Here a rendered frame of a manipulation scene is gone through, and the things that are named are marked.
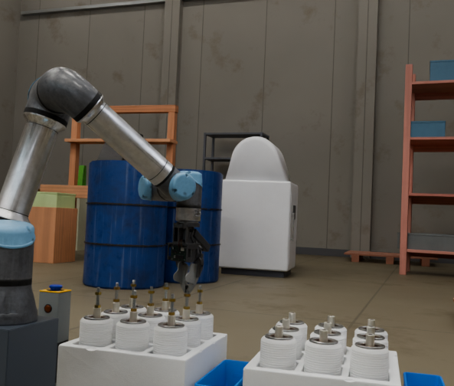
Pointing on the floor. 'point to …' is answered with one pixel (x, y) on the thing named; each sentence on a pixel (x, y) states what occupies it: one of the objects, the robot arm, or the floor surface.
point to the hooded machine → (258, 212)
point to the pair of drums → (141, 229)
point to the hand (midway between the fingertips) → (188, 288)
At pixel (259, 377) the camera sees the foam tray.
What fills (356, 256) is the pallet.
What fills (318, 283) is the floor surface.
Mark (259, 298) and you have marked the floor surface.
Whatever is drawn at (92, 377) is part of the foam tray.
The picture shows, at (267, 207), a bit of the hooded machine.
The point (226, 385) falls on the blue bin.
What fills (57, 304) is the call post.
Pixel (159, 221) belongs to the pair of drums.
